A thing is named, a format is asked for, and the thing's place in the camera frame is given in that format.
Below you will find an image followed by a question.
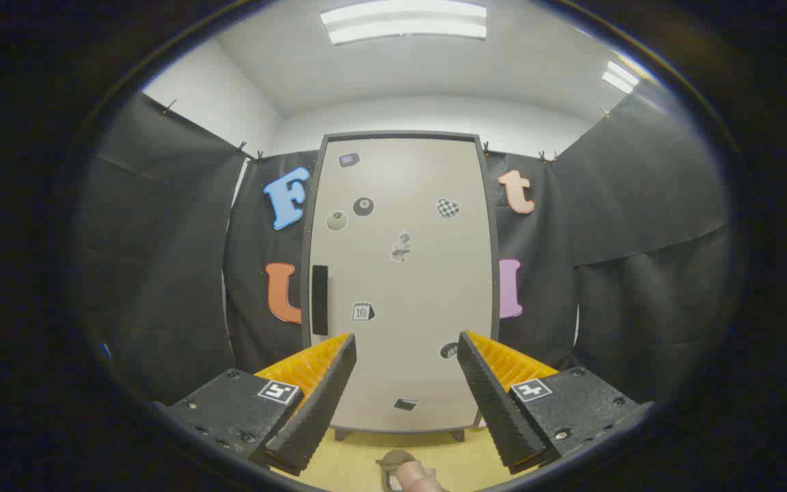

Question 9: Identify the black backdrop cloth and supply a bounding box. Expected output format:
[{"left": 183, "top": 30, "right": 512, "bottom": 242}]
[{"left": 76, "top": 89, "right": 732, "bottom": 404}]

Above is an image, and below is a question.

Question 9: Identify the brown fuzzy shoe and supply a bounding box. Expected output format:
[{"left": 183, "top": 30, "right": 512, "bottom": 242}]
[{"left": 376, "top": 450, "right": 419, "bottom": 491}]

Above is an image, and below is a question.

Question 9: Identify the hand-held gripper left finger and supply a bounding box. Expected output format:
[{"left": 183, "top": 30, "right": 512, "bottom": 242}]
[{"left": 165, "top": 333, "right": 357, "bottom": 477}]

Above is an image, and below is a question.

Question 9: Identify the black door handle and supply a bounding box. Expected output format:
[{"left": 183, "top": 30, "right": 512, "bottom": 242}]
[{"left": 312, "top": 265, "right": 329, "bottom": 336}]

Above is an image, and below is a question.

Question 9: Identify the small ceiling light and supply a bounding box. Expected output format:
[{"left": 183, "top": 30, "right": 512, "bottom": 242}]
[{"left": 602, "top": 60, "right": 640, "bottom": 94}]

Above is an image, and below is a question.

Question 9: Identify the long ceiling light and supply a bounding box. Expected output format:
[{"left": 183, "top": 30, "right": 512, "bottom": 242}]
[{"left": 320, "top": 0, "right": 488, "bottom": 46}]

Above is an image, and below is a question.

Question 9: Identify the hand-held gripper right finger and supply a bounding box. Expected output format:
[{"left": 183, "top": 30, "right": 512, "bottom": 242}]
[{"left": 457, "top": 331, "right": 644, "bottom": 476}]

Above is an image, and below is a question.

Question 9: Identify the grey shoe cabinet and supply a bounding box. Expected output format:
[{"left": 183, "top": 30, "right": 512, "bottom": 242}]
[{"left": 300, "top": 130, "right": 501, "bottom": 443}]

